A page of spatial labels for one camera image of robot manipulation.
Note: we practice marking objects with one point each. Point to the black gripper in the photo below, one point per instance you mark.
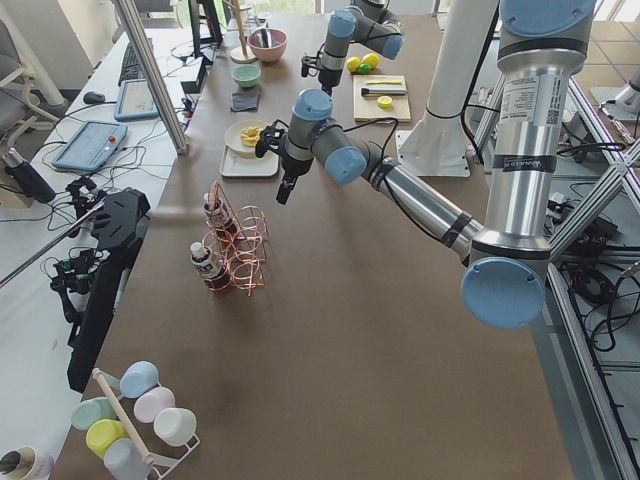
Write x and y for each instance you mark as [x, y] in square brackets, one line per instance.
[290, 169]

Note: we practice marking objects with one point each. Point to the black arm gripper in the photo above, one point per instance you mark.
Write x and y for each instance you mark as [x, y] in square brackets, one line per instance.
[327, 80]

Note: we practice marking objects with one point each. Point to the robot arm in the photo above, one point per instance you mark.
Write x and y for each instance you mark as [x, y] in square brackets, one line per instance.
[542, 44]
[312, 133]

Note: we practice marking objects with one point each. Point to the white serving tray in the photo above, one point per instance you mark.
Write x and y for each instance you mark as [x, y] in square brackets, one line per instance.
[234, 165]

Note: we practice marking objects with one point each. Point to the tea bottle rack front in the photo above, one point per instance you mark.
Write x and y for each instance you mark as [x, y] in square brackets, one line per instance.
[219, 217]

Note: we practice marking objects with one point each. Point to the tea bottle in rack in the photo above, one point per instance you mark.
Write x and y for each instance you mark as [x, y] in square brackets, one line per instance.
[210, 267]

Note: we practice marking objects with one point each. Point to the yellow lemon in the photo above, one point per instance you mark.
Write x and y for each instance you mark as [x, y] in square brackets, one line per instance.
[371, 59]
[353, 63]

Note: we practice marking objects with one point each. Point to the green lime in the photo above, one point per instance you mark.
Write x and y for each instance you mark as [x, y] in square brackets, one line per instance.
[364, 69]

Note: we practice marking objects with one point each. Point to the wooden cutting board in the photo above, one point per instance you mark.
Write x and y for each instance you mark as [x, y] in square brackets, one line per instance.
[378, 96]

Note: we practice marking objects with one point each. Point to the half lemon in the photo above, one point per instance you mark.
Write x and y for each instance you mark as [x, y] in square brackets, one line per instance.
[385, 102]

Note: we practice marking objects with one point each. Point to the yellow plastic knife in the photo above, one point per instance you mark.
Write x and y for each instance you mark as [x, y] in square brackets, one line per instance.
[384, 81]

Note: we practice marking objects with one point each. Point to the white plate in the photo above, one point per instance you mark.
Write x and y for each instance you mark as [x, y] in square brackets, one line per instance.
[232, 136]

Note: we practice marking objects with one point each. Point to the pink bowl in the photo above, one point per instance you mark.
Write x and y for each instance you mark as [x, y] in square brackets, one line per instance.
[268, 44]

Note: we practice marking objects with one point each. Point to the mint green bowl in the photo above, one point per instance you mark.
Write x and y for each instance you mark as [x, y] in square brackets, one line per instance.
[246, 75]

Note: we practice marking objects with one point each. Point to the grey folded cloth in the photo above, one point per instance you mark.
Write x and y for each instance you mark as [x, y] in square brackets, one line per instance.
[245, 101]

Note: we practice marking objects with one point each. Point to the wooden mug tree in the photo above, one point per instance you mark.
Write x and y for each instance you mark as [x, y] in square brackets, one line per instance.
[241, 54]

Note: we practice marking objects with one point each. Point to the blue teach pendant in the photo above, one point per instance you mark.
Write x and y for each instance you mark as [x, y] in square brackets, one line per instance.
[135, 102]
[91, 146]

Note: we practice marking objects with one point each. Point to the black keyboard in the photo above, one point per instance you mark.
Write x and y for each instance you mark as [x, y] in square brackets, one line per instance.
[131, 68]

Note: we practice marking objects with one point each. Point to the black computer mouse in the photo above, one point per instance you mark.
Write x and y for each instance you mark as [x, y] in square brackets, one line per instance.
[93, 98]

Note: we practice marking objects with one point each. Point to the light blue cup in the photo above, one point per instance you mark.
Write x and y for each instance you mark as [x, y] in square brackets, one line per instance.
[139, 378]

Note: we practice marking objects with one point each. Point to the pink cup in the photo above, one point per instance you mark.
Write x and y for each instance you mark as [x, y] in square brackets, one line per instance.
[151, 403]

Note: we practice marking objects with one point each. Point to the white cup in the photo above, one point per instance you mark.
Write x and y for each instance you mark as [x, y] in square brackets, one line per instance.
[175, 426]

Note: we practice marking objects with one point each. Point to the black water bottle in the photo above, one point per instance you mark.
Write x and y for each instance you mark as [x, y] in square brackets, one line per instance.
[29, 180]

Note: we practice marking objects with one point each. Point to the green cup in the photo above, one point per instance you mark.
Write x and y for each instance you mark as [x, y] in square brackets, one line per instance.
[90, 411]

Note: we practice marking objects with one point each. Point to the yellow cup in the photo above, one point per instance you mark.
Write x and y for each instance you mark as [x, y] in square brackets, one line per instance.
[102, 434]

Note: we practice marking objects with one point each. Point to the grey blue cup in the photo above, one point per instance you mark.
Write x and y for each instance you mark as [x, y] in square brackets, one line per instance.
[124, 462]

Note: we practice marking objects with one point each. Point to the braided ring bread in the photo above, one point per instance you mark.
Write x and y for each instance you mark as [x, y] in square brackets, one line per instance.
[250, 136]

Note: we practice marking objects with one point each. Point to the copper wire bottle rack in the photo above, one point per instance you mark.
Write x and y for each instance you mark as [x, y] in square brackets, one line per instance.
[246, 253]

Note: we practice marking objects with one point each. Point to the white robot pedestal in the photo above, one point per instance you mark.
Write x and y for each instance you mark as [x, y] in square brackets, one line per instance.
[436, 146]

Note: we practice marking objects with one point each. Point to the black camera stand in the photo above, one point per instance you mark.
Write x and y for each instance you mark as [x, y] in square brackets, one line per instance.
[88, 286]

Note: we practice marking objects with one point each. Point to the aluminium frame post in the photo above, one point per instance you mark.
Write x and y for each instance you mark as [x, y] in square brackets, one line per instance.
[133, 26]

